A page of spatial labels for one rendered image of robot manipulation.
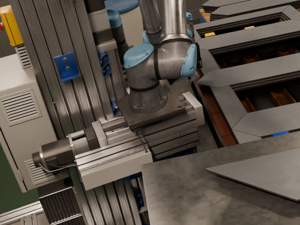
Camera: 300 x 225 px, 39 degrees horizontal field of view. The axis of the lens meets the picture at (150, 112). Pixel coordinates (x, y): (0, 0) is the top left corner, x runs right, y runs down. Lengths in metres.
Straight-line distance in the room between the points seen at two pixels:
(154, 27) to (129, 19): 2.51
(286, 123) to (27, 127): 1.02
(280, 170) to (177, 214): 0.31
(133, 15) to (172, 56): 2.89
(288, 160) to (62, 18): 0.91
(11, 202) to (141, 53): 1.88
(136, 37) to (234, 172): 3.38
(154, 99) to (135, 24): 2.88
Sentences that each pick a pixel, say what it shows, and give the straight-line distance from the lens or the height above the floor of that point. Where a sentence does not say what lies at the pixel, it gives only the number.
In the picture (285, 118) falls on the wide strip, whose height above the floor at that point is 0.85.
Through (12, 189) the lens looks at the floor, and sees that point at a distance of 3.24.
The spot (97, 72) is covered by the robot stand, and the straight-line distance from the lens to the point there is 1.70.
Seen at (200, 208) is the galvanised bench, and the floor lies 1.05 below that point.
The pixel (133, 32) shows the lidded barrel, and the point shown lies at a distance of 4.44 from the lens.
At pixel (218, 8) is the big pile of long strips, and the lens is 3.09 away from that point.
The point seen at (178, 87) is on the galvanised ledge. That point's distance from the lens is 2.48.
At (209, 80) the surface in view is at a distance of 2.15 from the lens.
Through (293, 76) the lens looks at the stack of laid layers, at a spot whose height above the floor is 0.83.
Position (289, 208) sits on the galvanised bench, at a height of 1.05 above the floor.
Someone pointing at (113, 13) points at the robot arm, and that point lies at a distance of 2.02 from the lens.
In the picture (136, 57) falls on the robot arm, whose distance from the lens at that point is 1.52.
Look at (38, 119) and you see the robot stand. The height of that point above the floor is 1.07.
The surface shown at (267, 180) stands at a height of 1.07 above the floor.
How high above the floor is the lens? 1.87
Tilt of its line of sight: 31 degrees down
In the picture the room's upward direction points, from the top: 12 degrees counter-clockwise
